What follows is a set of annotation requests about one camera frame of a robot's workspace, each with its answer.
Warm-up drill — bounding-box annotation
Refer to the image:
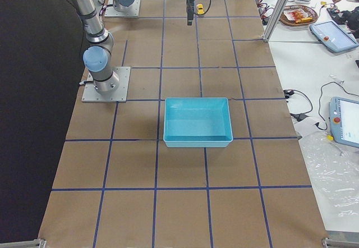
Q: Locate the yellow beetle toy car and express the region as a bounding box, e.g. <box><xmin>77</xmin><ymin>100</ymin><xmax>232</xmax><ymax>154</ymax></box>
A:
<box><xmin>196</xmin><ymin>3</ymin><xmax>205</xmax><ymax>15</ymax></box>

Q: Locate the woven snack basket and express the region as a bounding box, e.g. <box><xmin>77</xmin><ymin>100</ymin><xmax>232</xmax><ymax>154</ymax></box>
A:
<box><xmin>280</xmin><ymin>5</ymin><xmax>318</xmax><ymax>26</ymax></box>

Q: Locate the light blue plastic bin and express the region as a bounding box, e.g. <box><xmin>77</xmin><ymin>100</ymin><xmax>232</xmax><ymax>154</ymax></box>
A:
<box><xmin>163</xmin><ymin>98</ymin><xmax>233</xmax><ymax>148</ymax></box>

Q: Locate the upper teach pendant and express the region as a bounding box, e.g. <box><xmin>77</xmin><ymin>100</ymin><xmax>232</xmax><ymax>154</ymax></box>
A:
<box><xmin>309</xmin><ymin>20</ymin><xmax>358</xmax><ymax>53</ymax></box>

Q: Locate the teach pendant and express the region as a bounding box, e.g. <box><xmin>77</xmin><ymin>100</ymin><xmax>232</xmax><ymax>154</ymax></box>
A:
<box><xmin>309</xmin><ymin>20</ymin><xmax>358</xmax><ymax>53</ymax></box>
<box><xmin>329</xmin><ymin>97</ymin><xmax>359</xmax><ymax>148</ymax></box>

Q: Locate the lower teach pendant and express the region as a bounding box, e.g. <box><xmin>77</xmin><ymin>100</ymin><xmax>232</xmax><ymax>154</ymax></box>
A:
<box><xmin>329</xmin><ymin>97</ymin><xmax>359</xmax><ymax>148</ymax></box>

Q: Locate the clear plastic sheet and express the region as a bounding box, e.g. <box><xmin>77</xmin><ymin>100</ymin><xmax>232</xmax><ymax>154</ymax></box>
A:
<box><xmin>299</xmin><ymin>132</ymin><xmax>358</xmax><ymax>232</ymax></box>

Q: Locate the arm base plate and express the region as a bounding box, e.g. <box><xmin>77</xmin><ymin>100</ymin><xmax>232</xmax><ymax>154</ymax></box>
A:
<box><xmin>81</xmin><ymin>67</ymin><xmax>131</xmax><ymax>103</ymax></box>
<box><xmin>104</xmin><ymin>0</ymin><xmax>141</xmax><ymax>18</ymax></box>

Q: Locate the aluminium frame post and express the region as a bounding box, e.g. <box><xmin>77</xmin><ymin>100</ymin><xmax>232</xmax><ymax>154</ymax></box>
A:
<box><xmin>262</xmin><ymin>0</ymin><xmax>288</xmax><ymax>42</ymax></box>

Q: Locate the black pendant cable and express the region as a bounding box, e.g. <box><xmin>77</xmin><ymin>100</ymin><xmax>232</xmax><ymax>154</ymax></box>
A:
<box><xmin>283</xmin><ymin>81</ymin><xmax>359</xmax><ymax>131</ymax></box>

